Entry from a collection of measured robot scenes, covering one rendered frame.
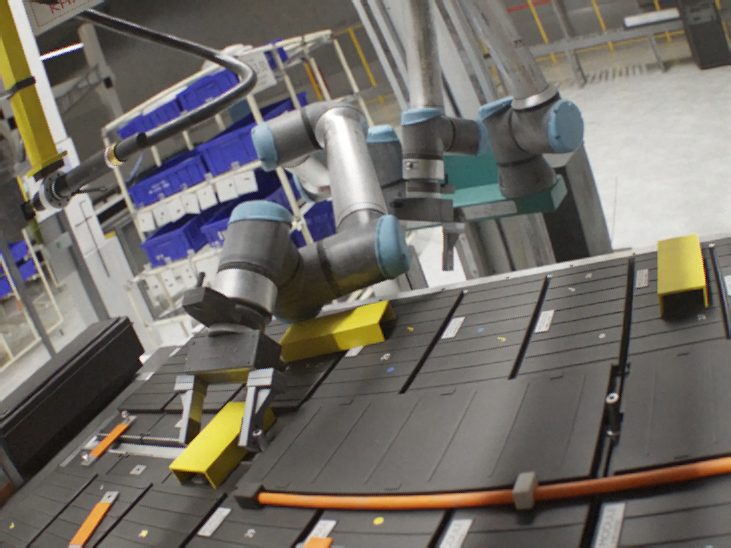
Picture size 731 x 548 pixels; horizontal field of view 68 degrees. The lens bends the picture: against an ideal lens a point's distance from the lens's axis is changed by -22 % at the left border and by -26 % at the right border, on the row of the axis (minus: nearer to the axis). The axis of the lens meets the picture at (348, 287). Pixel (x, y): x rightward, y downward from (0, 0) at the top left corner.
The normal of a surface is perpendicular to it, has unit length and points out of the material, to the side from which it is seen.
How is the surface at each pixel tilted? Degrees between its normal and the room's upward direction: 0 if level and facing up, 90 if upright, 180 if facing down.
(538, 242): 90
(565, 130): 95
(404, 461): 0
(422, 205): 67
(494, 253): 90
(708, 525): 0
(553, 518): 0
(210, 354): 35
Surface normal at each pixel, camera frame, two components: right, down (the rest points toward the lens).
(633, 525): -0.36, -0.88
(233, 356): -0.53, -0.46
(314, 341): -0.26, 0.42
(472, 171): -0.54, 0.47
